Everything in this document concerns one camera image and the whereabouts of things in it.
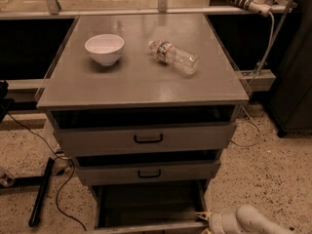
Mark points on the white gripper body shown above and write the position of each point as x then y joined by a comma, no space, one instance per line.
215,223

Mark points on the grey bottom drawer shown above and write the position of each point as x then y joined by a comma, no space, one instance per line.
150,208

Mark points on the grey drawer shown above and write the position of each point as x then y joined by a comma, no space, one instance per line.
144,139
150,208
147,172

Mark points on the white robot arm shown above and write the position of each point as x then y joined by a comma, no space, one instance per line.
245,220

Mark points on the grey middle drawer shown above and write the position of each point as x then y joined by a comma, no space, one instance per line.
147,172

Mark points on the grey drawer cabinet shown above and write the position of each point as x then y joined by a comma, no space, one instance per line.
138,89

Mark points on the grey top drawer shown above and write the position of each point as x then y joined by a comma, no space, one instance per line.
144,139

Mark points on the dark cabinet at right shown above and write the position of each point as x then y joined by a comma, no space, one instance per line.
289,102

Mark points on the clear plastic water bottle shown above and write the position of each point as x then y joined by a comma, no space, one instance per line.
176,57

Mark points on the black metal floor bar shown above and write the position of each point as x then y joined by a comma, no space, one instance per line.
43,186

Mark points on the white ceramic bowl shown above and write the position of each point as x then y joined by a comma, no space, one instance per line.
105,49

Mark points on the small object on floor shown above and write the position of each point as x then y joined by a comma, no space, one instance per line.
6,178

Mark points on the white power strip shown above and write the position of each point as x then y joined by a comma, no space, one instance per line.
255,6

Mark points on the black device at left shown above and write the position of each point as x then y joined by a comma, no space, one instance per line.
5,103

